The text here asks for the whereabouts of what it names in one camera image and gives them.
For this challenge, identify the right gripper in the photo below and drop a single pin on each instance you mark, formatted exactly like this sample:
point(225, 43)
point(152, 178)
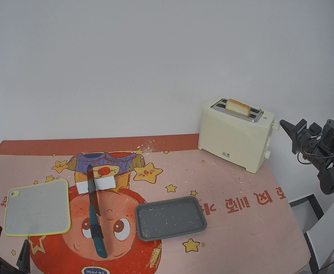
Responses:
point(299, 137)

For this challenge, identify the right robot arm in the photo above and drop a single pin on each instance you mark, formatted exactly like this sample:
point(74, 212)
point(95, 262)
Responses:
point(333, 178)

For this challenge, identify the slice of bread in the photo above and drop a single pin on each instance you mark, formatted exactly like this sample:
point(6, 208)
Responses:
point(237, 106)

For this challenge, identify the cream toaster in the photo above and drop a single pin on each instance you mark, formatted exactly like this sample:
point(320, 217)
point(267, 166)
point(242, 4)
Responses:
point(235, 141)

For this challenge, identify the cutting board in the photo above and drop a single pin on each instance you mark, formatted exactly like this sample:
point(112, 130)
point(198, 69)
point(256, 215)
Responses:
point(37, 207)

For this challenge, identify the white knife rest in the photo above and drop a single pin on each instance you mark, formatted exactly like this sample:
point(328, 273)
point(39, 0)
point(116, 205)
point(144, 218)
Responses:
point(105, 183)

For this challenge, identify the dark grey tray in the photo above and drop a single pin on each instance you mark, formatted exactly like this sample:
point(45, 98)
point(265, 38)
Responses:
point(169, 218)

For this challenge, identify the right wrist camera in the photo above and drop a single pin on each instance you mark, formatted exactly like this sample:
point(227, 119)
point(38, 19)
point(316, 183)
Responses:
point(316, 129)

